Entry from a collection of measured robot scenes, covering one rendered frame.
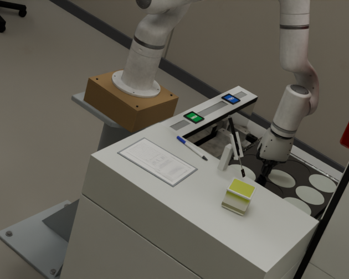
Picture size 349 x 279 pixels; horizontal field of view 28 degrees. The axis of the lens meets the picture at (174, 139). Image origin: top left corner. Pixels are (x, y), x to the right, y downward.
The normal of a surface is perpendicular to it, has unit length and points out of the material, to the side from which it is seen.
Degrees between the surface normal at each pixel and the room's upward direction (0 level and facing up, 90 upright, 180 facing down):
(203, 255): 90
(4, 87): 0
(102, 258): 90
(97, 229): 90
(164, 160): 0
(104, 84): 2
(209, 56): 90
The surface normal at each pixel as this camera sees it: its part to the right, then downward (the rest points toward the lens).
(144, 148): 0.26, -0.82
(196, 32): -0.60, 0.26
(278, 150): 0.14, 0.58
